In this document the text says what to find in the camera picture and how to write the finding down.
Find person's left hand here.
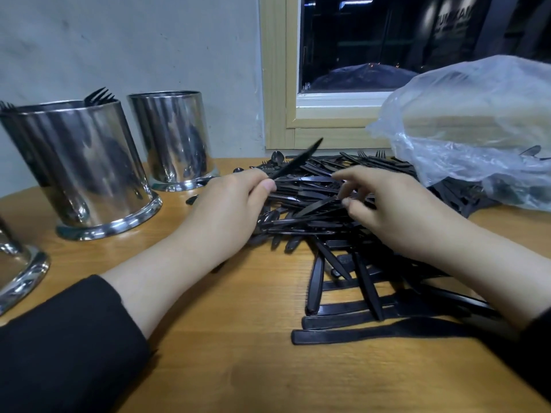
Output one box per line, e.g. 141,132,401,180
176,167,278,265

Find person's right hand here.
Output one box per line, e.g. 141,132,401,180
331,165,470,265

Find pile of black plastic cutlery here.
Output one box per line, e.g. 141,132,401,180
185,150,551,293

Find bundle of black cutlery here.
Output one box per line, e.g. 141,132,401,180
291,318,483,346

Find person's right forearm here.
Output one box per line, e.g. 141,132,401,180
443,232,551,401

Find person's left forearm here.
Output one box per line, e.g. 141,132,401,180
0,240,225,413

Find clear plastic bag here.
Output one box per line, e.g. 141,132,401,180
368,54,551,212

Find dark parked car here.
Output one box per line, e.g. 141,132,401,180
303,63,418,91

